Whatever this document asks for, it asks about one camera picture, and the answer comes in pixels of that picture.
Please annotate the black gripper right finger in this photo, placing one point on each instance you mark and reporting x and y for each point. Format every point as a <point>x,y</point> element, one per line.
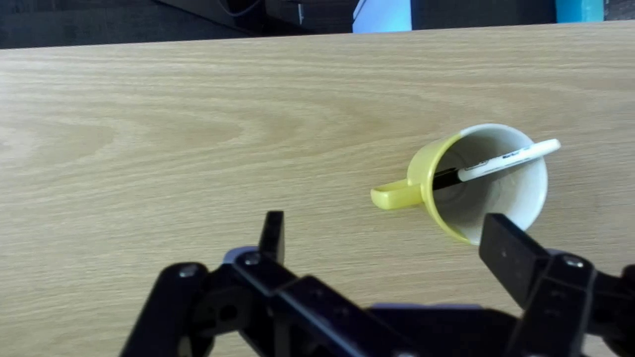
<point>564,299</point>

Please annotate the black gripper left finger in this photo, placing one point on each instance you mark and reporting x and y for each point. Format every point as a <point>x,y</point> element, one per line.
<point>250,293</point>

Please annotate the yellow mug white inside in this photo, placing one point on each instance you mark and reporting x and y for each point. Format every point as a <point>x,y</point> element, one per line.
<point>459,207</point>

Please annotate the black white marker pen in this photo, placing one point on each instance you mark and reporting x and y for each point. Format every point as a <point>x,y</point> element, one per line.
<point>502,162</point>

